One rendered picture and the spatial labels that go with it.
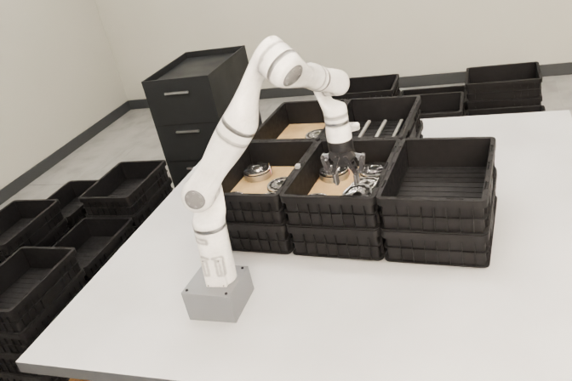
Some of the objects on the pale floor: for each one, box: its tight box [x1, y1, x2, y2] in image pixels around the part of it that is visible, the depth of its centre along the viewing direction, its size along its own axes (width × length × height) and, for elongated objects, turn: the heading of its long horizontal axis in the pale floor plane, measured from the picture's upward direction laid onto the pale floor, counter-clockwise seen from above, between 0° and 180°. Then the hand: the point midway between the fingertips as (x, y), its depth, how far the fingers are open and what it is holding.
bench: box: [15, 110, 572, 381], centre depth 215 cm, size 160×160×70 cm
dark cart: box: [141, 45, 262, 188], centre depth 375 cm, size 62×45×90 cm
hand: (346, 180), depth 173 cm, fingers open, 5 cm apart
